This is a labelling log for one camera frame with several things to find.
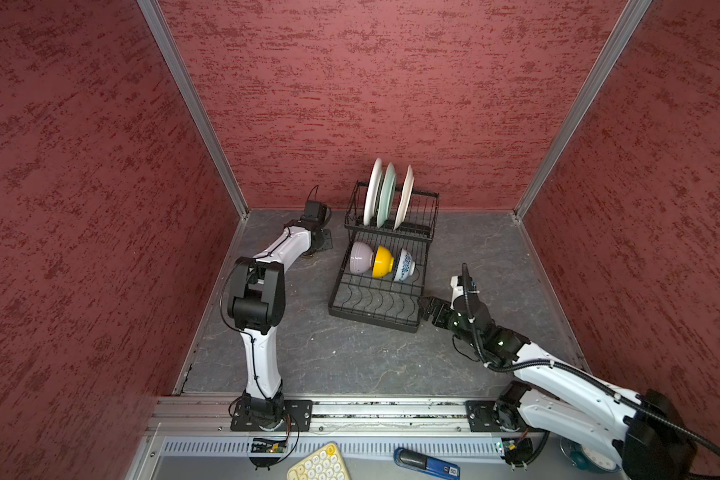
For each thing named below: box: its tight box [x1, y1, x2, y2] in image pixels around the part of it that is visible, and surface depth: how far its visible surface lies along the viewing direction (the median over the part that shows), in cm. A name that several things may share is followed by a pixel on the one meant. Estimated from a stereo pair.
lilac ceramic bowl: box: [349, 241, 374, 273], surface depth 97 cm
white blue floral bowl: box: [394, 248, 416, 282], surface depth 94 cm
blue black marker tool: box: [393, 447, 461, 480], surface depth 66 cm
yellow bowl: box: [372, 246, 395, 278], surface depth 96 cm
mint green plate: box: [377, 162, 397, 229], surface depth 81 cm
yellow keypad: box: [287, 441, 352, 480], surface depth 67 cm
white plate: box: [364, 158, 382, 226], surface depth 79 cm
